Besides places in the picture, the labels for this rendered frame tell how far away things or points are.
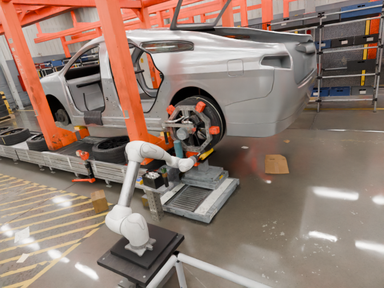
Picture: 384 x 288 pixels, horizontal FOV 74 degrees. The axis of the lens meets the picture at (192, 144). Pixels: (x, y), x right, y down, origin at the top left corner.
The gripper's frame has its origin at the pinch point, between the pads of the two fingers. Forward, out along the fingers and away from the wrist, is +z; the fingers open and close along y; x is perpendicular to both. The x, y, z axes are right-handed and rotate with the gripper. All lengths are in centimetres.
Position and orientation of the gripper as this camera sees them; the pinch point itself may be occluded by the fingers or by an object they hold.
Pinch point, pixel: (202, 151)
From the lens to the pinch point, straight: 281.2
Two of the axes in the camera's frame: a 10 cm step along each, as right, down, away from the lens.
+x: -6.9, -7.1, 1.3
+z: 5.3, -3.8, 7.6
